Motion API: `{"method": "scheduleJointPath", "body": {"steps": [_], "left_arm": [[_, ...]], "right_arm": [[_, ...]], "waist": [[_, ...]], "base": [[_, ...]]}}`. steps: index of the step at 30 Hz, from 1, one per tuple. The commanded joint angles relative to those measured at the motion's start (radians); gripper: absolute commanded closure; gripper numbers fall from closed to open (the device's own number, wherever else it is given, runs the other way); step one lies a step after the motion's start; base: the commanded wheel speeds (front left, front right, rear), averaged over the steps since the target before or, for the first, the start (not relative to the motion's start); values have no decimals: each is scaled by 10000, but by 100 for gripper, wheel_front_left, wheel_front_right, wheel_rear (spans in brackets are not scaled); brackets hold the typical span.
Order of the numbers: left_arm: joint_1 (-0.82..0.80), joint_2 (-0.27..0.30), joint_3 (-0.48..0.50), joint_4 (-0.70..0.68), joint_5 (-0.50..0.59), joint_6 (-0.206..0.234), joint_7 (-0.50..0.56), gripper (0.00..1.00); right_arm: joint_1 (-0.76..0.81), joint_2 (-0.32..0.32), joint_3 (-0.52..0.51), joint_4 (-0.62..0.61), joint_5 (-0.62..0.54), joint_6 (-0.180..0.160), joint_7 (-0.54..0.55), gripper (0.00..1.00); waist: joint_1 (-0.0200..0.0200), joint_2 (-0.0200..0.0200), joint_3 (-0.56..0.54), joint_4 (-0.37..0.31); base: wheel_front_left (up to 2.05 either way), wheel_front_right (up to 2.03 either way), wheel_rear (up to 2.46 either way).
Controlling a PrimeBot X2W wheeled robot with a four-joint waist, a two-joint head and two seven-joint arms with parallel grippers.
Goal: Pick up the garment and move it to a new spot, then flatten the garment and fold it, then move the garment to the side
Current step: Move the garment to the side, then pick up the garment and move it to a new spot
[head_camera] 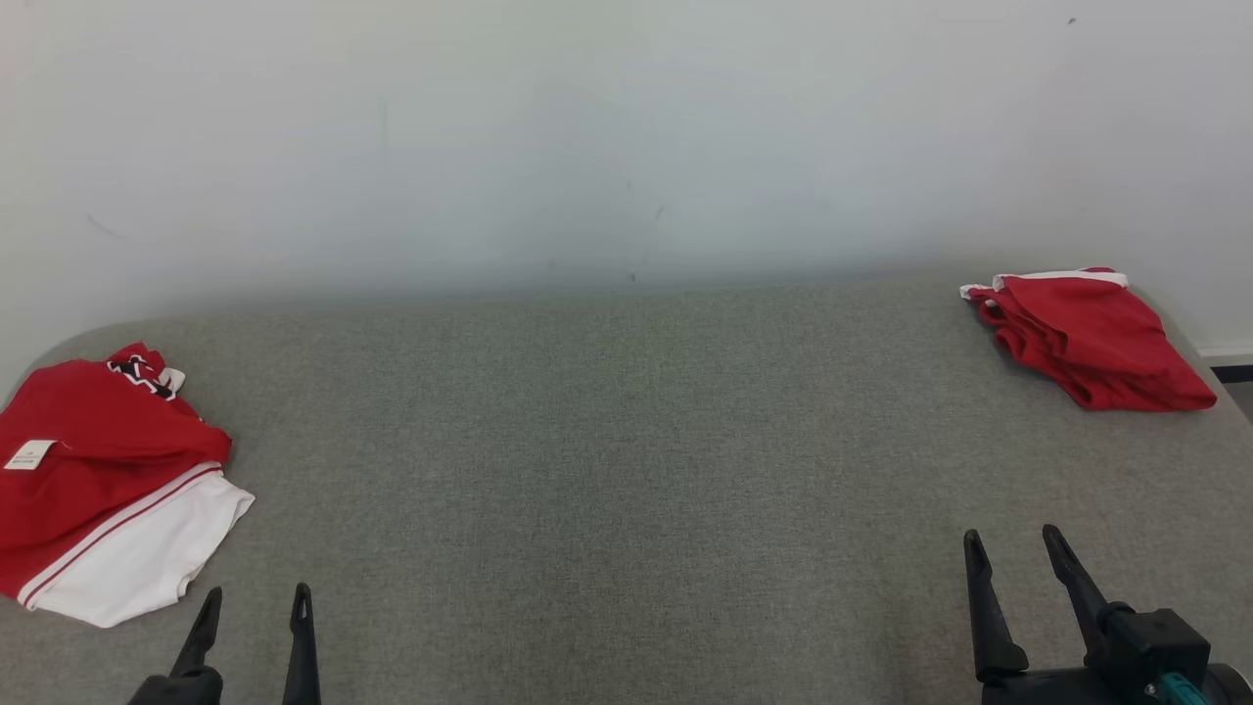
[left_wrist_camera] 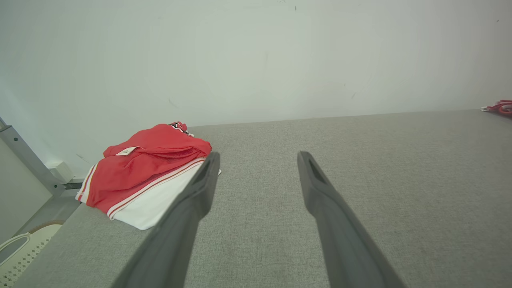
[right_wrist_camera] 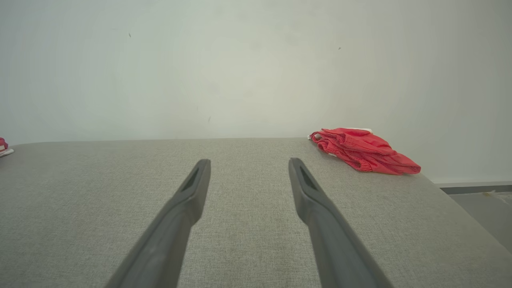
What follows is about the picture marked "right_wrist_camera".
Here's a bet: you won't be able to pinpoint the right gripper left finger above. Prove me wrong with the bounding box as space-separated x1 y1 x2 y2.
105 159 212 288

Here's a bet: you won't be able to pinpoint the red folded shorts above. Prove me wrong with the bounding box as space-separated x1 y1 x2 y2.
308 128 422 176

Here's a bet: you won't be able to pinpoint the red white basketball jersey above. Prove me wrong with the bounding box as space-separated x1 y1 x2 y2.
0 137 15 158

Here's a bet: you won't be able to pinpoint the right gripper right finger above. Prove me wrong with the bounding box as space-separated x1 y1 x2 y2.
288 158 395 288

